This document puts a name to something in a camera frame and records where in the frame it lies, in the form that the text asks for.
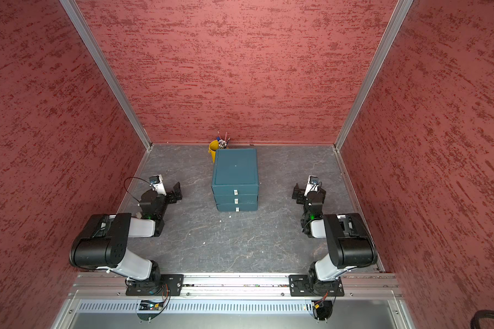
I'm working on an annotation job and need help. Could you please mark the teal three-drawer cabinet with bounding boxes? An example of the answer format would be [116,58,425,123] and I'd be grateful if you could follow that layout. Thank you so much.
[211,149,259,212]

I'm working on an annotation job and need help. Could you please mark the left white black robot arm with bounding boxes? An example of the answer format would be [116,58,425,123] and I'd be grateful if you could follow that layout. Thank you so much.
[69,175,183,286]

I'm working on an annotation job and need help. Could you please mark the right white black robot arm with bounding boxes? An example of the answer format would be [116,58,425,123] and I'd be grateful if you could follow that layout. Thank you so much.
[292,184,378,285]

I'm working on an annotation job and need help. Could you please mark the yellow pen bucket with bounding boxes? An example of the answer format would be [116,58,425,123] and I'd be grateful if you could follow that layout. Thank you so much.
[209,140,219,163]

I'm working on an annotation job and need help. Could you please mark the pens in bucket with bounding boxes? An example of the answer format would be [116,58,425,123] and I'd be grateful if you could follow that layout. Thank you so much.
[216,132,230,149]

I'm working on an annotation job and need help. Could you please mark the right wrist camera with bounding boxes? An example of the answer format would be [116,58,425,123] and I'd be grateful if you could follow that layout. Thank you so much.
[304,175,321,196]

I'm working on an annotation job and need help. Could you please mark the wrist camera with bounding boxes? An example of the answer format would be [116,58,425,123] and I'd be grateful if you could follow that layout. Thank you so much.
[304,175,321,196]
[149,174,167,195]

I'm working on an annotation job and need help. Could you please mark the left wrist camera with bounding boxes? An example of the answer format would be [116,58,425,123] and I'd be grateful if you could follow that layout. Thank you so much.
[149,174,167,195]

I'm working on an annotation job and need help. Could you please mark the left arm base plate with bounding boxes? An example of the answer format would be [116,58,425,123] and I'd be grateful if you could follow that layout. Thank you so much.
[126,274,185,297]

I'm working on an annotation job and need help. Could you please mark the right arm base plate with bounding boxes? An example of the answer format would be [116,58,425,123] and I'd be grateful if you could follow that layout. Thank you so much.
[288,274,344,297]

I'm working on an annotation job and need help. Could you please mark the aluminium front rail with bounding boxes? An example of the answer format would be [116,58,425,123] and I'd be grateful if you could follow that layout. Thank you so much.
[67,272,404,300]

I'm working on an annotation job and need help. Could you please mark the black cable corner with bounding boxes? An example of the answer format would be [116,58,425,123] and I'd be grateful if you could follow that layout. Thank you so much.
[470,310,494,329]

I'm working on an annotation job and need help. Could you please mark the right aluminium corner post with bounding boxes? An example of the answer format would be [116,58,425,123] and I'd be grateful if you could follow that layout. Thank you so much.
[334,0,413,153]

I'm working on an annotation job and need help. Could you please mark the aluminium corner post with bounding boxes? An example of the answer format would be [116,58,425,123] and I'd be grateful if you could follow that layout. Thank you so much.
[60,0,153,152]
[334,0,413,153]

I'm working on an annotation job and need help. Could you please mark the left aluminium corner post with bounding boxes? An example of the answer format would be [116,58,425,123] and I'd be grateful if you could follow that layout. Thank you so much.
[60,0,153,152]

